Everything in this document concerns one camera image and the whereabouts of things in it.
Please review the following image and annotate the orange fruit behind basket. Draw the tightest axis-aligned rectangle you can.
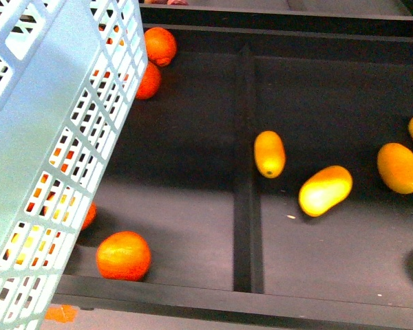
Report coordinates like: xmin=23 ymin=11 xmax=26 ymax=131
xmin=81 ymin=202 xmax=97 ymax=230

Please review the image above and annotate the orange fruit top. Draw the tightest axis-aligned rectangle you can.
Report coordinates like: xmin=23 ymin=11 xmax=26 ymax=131
xmin=144 ymin=27 xmax=178 ymax=67

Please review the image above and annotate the light teal plastic basket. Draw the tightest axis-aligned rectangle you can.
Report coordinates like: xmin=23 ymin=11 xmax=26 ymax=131
xmin=0 ymin=1 xmax=147 ymax=329

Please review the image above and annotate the orange fruit bottom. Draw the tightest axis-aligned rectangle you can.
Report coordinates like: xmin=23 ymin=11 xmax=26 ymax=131
xmin=96 ymin=231 xmax=151 ymax=281

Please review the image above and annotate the black tray divider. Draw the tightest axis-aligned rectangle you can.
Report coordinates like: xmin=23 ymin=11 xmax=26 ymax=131
xmin=233 ymin=45 xmax=264 ymax=294

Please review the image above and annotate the yellow mango upright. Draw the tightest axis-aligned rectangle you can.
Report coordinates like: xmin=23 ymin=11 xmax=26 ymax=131
xmin=253 ymin=131 xmax=286 ymax=179

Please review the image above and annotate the black display tray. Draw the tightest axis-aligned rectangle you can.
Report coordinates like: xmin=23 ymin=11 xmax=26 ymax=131
xmin=54 ymin=5 xmax=413 ymax=329

